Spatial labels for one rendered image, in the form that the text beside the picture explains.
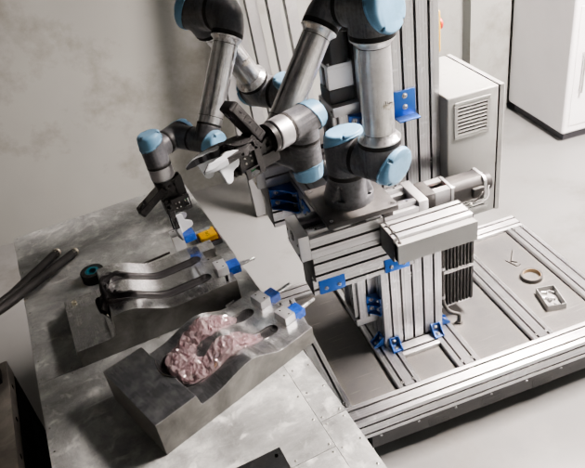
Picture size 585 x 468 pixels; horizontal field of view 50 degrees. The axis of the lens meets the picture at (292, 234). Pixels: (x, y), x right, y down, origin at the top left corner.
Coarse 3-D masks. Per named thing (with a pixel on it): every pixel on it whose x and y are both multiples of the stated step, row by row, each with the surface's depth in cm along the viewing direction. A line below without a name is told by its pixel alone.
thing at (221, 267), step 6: (222, 258) 197; (234, 258) 199; (252, 258) 199; (216, 264) 195; (222, 264) 195; (228, 264) 197; (234, 264) 196; (240, 264) 198; (216, 270) 193; (222, 270) 193; (228, 270) 194; (234, 270) 196; (240, 270) 197; (222, 276) 194
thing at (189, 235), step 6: (204, 228) 210; (174, 234) 206; (186, 234) 207; (192, 234) 207; (174, 240) 205; (180, 240) 206; (186, 240) 207; (174, 246) 209; (180, 246) 207; (186, 246) 207
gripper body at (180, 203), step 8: (176, 176) 197; (160, 184) 194; (168, 184) 195; (176, 184) 198; (168, 192) 198; (176, 192) 199; (184, 192) 200; (168, 200) 199; (176, 200) 198; (184, 200) 201; (176, 208) 200; (184, 208) 202
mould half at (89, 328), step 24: (120, 264) 201; (144, 264) 205; (168, 264) 205; (120, 288) 189; (144, 288) 192; (168, 288) 194; (192, 288) 192; (216, 288) 190; (72, 312) 195; (96, 312) 193; (120, 312) 180; (144, 312) 183; (168, 312) 187; (192, 312) 191; (72, 336) 186; (96, 336) 184; (120, 336) 183; (144, 336) 187; (96, 360) 184
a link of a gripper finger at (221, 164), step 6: (234, 150) 134; (222, 156) 132; (228, 156) 132; (216, 162) 130; (222, 162) 130; (228, 162) 131; (234, 162) 134; (210, 168) 130; (216, 168) 130; (222, 168) 131; (228, 168) 133; (234, 168) 134; (204, 174) 130; (222, 174) 132; (228, 174) 133; (228, 180) 133
